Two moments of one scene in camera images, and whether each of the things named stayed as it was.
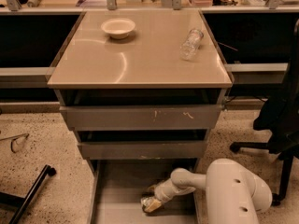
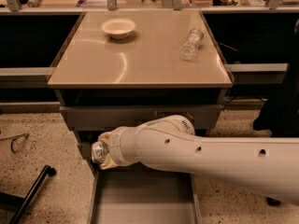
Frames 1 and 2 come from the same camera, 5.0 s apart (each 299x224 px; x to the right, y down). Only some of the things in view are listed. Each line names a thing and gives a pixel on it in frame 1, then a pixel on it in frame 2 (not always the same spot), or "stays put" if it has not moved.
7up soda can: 146,200 to 99,151
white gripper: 161,191 to 117,147
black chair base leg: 23,203 stays put
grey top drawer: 141,117 stays put
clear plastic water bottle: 191,45 stays put
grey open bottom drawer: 117,186 stays put
